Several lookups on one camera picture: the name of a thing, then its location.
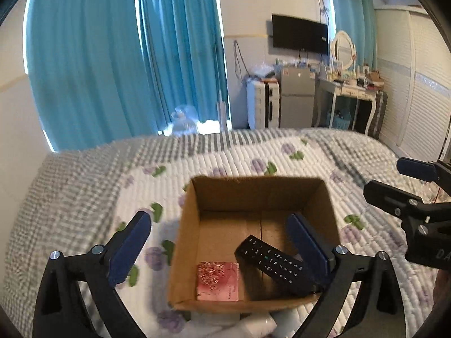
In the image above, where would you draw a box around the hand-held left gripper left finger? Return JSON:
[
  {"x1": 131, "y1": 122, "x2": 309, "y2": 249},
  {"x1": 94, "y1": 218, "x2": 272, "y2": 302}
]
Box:
[{"x1": 33, "y1": 211, "x2": 152, "y2": 338}]

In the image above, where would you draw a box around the white plastic bottle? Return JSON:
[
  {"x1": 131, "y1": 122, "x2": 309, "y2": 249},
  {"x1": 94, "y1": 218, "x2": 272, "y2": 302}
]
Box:
[{"x1": 235, "y1": 313, "x2": 280, "y2": 338}]

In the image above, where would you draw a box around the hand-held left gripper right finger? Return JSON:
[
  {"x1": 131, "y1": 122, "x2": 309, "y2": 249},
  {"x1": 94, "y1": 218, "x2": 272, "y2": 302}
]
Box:
[{"x1": 286, "y1": 213, "x2": 406, "y2": 338}]

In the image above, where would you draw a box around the white suitcase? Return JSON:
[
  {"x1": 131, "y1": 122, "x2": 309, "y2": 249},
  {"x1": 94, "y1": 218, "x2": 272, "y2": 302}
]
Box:
[{"x1": 246, "y1": 79, "x2": 281, "y2": 130}]

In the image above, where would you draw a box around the black hanging cable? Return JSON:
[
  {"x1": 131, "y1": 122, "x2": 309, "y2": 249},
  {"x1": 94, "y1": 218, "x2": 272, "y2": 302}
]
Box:
[{"x1": 233, "y1": 40, "x2": 248, "y2": 79}]

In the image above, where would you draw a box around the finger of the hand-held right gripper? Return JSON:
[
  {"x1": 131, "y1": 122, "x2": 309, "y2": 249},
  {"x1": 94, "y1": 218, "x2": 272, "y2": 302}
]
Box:
[
  {"x1": 396, "y1": 157, "x2": 451, "y2": 195},
  {"x1": 364, "y1": 180, "x2": 430, "y2": 223}
]

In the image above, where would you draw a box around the dark suitcase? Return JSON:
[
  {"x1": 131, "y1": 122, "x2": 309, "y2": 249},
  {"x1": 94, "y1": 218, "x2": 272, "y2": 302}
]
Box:
[{"x1": 355, "y1": 89, "x2": 389, "y2": 140}]

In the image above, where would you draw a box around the white dressing table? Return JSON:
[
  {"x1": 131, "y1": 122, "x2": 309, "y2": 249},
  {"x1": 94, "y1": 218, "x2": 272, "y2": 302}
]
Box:
[{"x1": 315, "y1": 77, "x2": 380, "y2": 135}]

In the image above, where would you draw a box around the black wall television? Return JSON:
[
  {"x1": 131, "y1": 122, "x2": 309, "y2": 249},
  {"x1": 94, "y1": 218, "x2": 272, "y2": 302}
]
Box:
[{"x1": 271, "y1": 14, "x2": 329, "y2": 55}]

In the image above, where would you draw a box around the blue plastic basket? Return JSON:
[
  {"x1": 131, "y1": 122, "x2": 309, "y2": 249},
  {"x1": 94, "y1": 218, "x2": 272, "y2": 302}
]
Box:
[{"x1": 326, "y1": 110, "x2": 352, "y2": 130}]

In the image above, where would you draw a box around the brown cardboard box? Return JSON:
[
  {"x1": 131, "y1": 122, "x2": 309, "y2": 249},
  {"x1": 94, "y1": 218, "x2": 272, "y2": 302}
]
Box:
[{"x1": 167, "y1": 175, "x2": 342, "y2": 315}]

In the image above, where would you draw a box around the black remote control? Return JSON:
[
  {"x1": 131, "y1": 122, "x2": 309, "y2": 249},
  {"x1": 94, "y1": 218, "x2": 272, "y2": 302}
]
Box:
[{"x1": 235, "y1": 234, "x2": 315, "y2": 295}]

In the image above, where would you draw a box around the white oval vanity mirror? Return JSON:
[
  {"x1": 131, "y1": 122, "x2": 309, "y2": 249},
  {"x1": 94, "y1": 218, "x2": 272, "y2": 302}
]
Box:
[{"x1": 330, "y1": 30, "x2": 357, "y2": 72}]

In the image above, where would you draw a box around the narrow teal curtain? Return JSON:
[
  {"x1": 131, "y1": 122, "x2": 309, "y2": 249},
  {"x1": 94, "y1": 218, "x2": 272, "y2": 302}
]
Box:
[{"x1": 323, "y1": 0, "x2": 378, "y2": 72}]

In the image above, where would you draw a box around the silver small fridge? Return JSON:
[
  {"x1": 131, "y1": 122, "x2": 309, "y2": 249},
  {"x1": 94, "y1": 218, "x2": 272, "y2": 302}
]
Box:
[{"x1": 280, "y1": 67, "x2": 317, "y2": 129}]

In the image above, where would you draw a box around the floral quilted bed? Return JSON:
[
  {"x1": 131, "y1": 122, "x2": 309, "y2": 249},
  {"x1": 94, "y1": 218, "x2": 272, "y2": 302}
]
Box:
[{"x1": 3, "y1": 128, "x2": 451, "y2": 338}]

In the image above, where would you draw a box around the pink patterned small box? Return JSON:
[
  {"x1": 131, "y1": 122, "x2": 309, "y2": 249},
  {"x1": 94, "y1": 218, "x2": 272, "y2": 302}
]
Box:
[{"x1": 196, "y1": 261, "x2": 245, "y2": 302}]

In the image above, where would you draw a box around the wide teal curtain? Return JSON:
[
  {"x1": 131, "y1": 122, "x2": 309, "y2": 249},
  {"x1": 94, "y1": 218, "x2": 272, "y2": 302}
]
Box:
[{"x1": 26, "y1": 0, "x2": 167, "y2": 153}]

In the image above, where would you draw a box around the white slatted wardrobe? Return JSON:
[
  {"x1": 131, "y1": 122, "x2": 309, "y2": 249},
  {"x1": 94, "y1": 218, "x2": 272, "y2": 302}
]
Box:
[{"x1": 373, "y1": 5, "x2": 451, "y2": 163}]

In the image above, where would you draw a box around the clear plastic bag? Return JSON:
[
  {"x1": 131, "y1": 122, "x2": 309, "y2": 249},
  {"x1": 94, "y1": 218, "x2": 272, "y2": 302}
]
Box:
[{"x1": 171, "y1": 104, "x2": 198, "y2": 136}]

